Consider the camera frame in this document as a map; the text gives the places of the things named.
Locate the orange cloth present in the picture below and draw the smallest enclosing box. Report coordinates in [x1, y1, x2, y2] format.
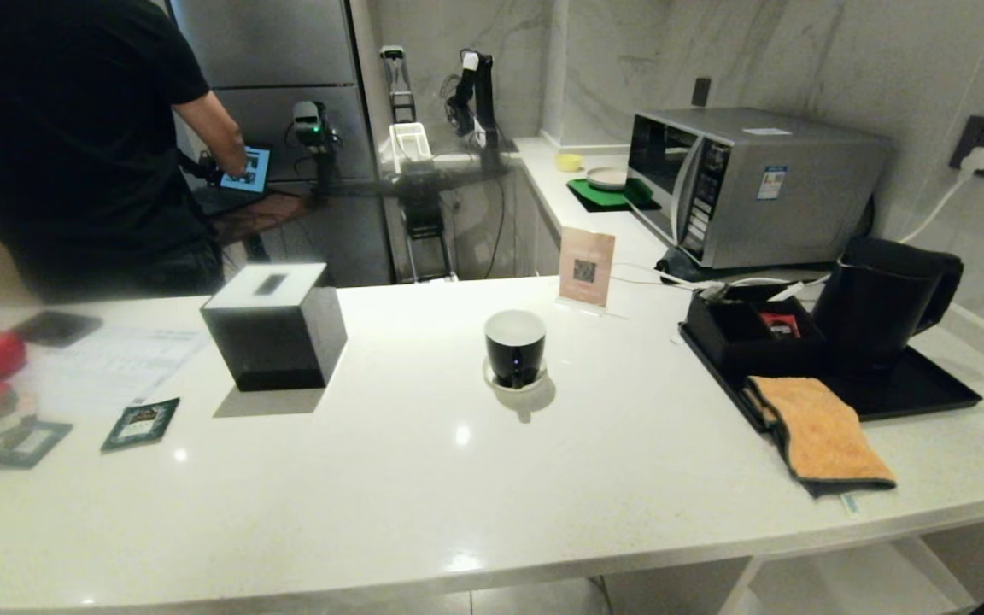
[742, 375, 897, 498]

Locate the black organiser box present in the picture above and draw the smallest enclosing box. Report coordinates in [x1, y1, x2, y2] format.
[684, 284, 827, 379]

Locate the silver microwave oven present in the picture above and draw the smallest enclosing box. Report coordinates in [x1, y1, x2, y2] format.
[626, 107, 893, 271]

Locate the black cup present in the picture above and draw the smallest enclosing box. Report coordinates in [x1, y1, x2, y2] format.
[484, 309, 548, 390]

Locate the black tray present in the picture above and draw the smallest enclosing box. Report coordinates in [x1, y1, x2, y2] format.
[678, 321, 984, 434]

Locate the silver refrigerator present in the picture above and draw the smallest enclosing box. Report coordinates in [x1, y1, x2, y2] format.
[166, 0, 395, 288]

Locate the white basket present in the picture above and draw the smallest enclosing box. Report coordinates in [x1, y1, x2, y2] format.
[379, 122, 433, 175]

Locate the dark green tea bag packet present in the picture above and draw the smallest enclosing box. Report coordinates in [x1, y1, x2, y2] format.
[0, 419, 74, 471]
[100, 397, 181, 453]

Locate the tablet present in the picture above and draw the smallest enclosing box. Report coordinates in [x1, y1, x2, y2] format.
[219, 146, 272, 195]

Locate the black electric kettle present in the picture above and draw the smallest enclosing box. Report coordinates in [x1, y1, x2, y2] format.
[812, 236, 965, 382]

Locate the black tissue box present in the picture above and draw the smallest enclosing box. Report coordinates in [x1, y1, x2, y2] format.
[200, 262, 349, 393]

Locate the white paper sheet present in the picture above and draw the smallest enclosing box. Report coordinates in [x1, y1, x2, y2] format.
[18, 328, 211, 419]

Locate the person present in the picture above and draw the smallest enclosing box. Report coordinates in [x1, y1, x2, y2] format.
[0, 0, 249, 302]

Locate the green mat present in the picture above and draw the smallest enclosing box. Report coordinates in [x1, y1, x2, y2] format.
[566, 176, 662, 213]

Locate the acrylic sign stand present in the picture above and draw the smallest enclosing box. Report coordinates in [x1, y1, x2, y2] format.
[557, 226, 617, 310]

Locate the white power cable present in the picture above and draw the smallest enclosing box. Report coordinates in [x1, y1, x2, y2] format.
[898, 169, 975, 245]

